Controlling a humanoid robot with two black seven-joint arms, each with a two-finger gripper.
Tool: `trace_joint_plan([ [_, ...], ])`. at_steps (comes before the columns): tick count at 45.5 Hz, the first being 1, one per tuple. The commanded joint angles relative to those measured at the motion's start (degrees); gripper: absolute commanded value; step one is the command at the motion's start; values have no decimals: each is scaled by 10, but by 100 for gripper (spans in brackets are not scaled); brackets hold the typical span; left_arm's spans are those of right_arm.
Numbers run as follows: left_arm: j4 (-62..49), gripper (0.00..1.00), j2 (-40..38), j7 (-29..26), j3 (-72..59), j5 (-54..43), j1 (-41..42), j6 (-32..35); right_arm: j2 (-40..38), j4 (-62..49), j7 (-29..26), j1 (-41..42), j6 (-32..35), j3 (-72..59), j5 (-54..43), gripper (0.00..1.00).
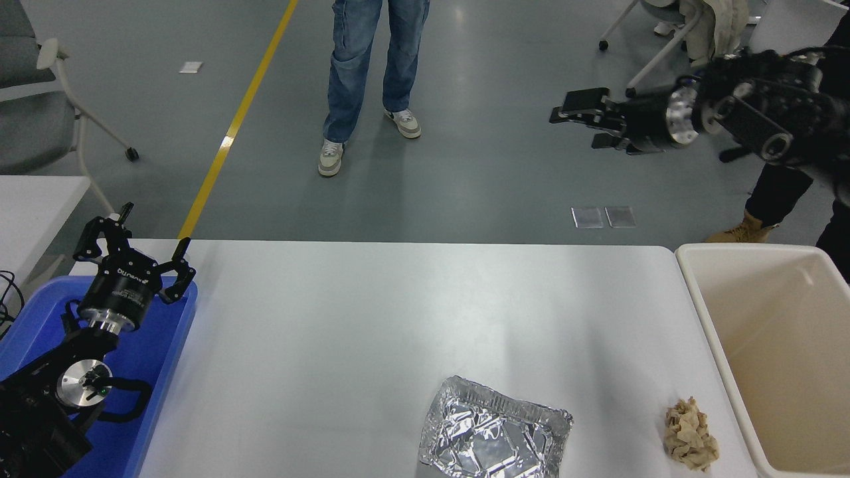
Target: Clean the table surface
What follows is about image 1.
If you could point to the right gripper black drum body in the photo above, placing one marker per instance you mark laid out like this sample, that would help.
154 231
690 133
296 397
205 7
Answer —
644 123

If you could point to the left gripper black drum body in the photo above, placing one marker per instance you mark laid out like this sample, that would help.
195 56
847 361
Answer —
123 295

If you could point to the tan paper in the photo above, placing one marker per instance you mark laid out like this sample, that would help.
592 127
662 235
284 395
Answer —
690 435

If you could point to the crinkled silver foil tray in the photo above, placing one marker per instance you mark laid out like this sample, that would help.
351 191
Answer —
491 438

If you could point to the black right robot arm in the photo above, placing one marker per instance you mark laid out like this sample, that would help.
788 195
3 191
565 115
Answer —
764 113

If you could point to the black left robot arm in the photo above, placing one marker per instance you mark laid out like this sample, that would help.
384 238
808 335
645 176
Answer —
33 431

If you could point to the white-framed wheeled chair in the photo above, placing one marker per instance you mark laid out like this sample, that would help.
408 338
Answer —
631 92

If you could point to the blue plastic tray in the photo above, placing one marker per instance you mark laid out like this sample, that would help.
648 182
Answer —
163 345

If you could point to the silver floor plate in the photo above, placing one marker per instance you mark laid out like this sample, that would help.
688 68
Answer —
588 218
621 217

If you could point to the white table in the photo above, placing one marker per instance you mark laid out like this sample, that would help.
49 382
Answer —
33 206

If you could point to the beige jacket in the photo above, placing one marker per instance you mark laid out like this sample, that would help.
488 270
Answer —
717 26

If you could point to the grey office chair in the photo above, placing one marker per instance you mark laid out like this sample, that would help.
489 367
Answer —
33 126

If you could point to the person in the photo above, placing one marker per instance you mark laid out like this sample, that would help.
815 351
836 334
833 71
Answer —
352 73
777 192

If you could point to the large pale plastic bin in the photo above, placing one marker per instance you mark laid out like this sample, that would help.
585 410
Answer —
730 292

